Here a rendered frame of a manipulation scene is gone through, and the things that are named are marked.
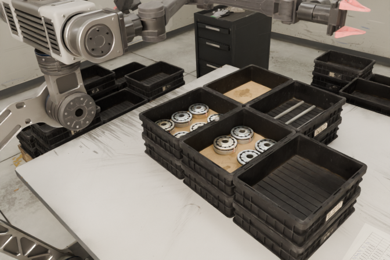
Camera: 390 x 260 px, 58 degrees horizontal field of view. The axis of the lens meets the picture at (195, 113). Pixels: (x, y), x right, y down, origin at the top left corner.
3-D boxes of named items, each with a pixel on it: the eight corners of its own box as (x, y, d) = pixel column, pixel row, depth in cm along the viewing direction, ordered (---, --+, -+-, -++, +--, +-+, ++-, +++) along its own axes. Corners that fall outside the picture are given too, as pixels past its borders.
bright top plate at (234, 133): (240, 141, 152) (240, 141, 152) (226, 131, 160) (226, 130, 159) (257, 134, 157) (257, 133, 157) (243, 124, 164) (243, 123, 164)
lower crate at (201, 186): (230, 222, 135) (230, 199, 128) (180, 183, 154) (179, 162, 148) (292, 174, 156) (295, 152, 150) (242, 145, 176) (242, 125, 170)
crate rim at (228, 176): (230, 181, 124) (230, 176, 123) (177, 145, 144) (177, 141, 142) (297, 136, 146) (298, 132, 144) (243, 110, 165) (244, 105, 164)
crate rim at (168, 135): (177, 145, 144) (177, 141, 142) (137, 118, 163) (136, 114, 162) (243, 110, 165) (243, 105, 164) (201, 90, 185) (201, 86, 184)
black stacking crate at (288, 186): (299, 252, 109) (303, 227, 103) (230, 201, 129) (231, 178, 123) (361, 190, 131) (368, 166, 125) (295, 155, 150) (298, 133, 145)
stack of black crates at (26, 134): (36, 163, 261) (27, 137, 249) (19, 147, 279) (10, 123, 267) (83, 139, 285) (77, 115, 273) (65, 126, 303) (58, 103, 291)
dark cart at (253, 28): (231, 114, 335) (232, 21, 288) (197, 100, 363) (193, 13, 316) (266, 91, 371) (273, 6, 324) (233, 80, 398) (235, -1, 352)
